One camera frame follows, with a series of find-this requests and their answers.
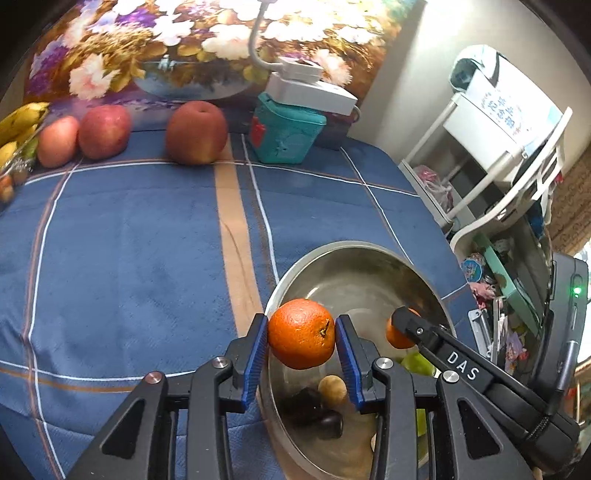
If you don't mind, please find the grey metal bracket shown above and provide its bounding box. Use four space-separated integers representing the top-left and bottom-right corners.
467 308 497 356

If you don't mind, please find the white rack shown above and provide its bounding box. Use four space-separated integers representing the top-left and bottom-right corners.
399 44 573 250

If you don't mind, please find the pink plastic bag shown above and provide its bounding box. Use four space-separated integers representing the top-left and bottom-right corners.
413 165 455 210

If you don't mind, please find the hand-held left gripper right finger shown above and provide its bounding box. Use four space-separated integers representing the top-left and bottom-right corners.
335 315 539 480

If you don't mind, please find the yellow banana bunch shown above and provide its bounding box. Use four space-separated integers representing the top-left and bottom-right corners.
0 102 51 169

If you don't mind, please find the dark purple box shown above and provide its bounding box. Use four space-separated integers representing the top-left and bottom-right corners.
318 111 362 151

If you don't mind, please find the round blue tin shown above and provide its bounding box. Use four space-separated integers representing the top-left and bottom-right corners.
462 257 486 283

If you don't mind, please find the floral painting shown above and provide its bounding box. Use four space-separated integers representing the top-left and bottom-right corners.
23 0 426 118

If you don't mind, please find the mint green board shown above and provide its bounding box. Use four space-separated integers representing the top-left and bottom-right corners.
475 233 541 333

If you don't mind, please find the orange tangerine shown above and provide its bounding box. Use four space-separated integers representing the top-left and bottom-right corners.
386 308 420 350
268 298 336 369

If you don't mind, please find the teal plastic box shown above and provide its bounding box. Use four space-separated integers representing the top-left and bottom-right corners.
249 91 328 164

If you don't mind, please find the clear plastic fruit container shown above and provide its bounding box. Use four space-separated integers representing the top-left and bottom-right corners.
0 138 40 208

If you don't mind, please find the red apple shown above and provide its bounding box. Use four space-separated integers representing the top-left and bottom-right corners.
37 115 80 168
165 100 229 166
78 104 132 161

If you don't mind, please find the dark purple plum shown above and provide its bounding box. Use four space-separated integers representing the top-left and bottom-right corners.
277 387 331 428
314 412 345 439

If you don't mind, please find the blue plaid blanket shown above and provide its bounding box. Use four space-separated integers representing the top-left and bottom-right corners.
0 134 472 480

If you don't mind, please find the white printed sign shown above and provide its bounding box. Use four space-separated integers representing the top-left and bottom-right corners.
462 69 561 144

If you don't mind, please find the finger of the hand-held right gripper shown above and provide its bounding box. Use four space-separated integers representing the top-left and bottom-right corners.
392 307 550 418

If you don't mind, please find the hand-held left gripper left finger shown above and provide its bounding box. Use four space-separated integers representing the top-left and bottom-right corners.
67 314 270 480

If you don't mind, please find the stainless steel bowl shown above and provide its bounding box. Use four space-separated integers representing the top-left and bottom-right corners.
259 241 459 480

